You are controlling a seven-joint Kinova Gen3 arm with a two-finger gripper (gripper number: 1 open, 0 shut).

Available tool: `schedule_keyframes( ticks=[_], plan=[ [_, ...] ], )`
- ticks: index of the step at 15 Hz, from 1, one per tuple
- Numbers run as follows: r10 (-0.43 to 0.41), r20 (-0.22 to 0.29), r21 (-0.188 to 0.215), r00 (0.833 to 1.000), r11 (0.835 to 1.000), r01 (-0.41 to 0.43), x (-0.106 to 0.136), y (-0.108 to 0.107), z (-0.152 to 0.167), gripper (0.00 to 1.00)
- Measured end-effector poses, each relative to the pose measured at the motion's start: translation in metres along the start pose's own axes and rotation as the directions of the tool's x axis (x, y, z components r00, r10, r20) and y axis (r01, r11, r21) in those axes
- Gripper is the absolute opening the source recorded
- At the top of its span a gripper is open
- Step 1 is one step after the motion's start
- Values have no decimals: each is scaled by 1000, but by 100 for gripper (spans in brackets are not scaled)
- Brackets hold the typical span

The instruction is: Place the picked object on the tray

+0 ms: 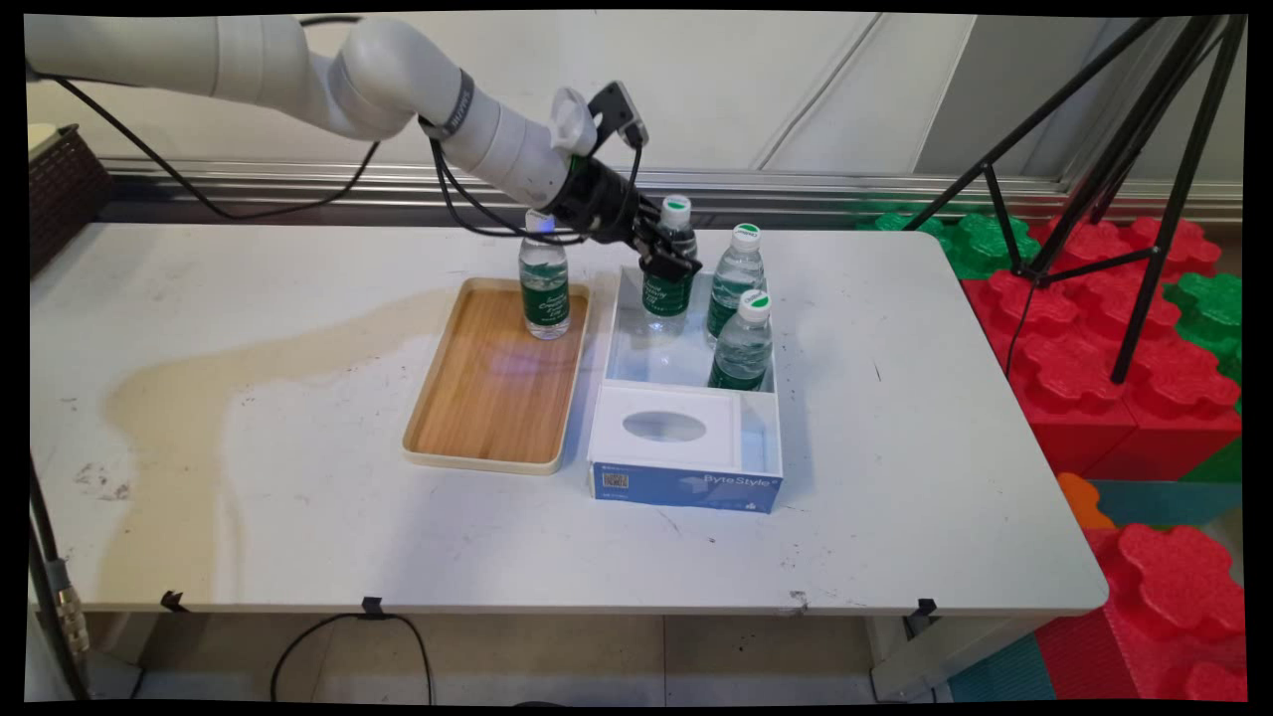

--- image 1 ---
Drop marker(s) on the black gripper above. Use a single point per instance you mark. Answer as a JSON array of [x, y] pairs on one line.
[[597, 204]]

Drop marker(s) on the green label water bottle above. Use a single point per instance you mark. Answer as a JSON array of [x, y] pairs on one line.
[[736, 278], [545, 293], [742, 348], [666, 303]]

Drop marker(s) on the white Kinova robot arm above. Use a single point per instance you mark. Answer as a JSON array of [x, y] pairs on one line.
[[298, 70]]

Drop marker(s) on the white insert with oval window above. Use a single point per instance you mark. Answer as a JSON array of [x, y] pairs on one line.
[[666, 428]]

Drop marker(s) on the bamboo wooden tray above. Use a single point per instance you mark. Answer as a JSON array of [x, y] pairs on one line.
[[492, 398]]

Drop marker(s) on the blue white open cardboard box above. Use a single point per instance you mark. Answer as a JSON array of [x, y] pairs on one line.
[[686, 487]]

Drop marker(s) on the green foam block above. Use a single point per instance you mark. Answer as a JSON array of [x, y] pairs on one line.
[[1208, 313], [980, 244]]

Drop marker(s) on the large red foam block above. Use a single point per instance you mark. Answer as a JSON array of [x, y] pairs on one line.
[[1074, 378]]

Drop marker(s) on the black tape piece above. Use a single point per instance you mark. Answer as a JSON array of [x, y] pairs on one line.
[[174, 601], [373, 607], [927, 609]]

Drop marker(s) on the orange foam piece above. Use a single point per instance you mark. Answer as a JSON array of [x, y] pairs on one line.
[[1082, 502]]

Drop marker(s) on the white table leg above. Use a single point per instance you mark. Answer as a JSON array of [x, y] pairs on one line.
[[935, 656]]

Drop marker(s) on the black tripod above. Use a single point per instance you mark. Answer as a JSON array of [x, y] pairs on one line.
[[1183, 169]]

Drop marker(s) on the teal foam mat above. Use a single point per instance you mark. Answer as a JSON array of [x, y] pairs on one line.
[[1164, 502]]

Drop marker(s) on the dark wicker basket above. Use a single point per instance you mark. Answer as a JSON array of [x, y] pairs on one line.
[[65, 199]]

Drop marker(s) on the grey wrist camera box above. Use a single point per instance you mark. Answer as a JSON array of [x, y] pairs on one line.
[[617, 109]]

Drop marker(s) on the aluminium rail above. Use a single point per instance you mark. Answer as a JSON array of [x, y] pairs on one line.
[[845, 189]]

